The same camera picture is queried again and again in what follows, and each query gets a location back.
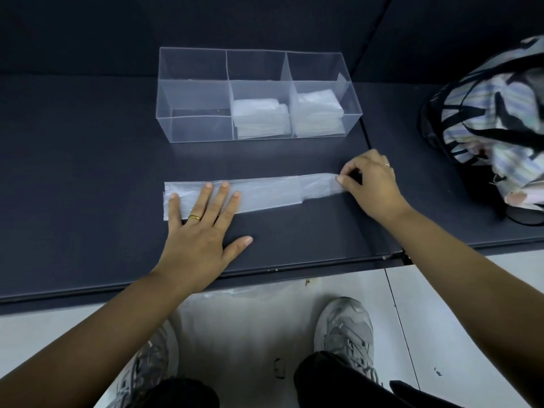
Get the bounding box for person's right hand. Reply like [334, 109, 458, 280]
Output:
[336, 148, 413, 226]

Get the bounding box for person's left hand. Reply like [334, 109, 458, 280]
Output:
[152, 181, 254, 296]

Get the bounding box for pile of plastic bags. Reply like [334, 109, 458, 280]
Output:
[178, 279, 324, 408]

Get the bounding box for stack of plastic bags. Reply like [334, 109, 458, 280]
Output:
[291, 88, 346, 139]

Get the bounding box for clear three-compartment plastic box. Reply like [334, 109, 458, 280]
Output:
[155, 46, 364, 144]

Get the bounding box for person's right forearm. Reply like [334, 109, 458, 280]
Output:
[384, 206, 544, 408]

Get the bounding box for person's left forearm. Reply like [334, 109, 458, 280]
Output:
[0, 269, 188, 408]

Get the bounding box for person's left grey shoe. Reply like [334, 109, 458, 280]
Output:
[106, 320, 180, 408]

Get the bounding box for person's grey shoe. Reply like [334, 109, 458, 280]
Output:
[106, 320, 180, 408]
[313, 297, 381, 385]

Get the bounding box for person's right grey shoe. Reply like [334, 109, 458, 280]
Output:
[313, 297, 381, 385]

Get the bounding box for black white striped tote bag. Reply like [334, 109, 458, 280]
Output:
[418, 36, 544, 227]

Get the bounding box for black trousers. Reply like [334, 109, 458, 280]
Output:
[127, 351, 464, 408]

